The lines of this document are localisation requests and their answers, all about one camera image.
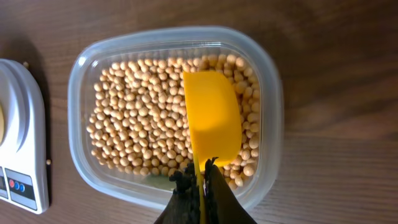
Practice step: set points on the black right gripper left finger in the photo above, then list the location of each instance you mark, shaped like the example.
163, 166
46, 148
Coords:
184, 205

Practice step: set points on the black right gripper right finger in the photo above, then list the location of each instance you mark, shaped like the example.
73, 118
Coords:
222, 206

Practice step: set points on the yellow measuring scoop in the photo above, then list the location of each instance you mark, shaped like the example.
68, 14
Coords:
214, 124

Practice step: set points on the white digital kitchen scale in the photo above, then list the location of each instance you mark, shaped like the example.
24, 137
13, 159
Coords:
23, 141

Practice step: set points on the clear plastic container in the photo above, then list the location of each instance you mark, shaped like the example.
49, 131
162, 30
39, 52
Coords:
154, 191

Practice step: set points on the soybeans pile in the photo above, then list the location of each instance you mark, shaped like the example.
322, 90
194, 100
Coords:
139, 123

